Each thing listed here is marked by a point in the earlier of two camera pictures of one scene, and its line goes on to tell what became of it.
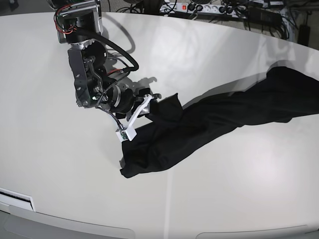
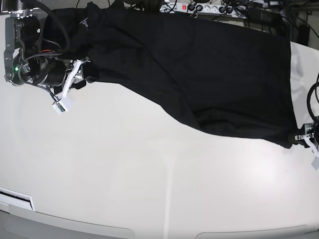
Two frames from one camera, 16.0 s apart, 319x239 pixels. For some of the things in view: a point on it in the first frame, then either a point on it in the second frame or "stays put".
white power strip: (236, 10) stays put
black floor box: (303, 35) stays put
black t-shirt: (174, 136) to (235, 76)
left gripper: (130, 103) to (55, 72)
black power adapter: (262, 16) stays put
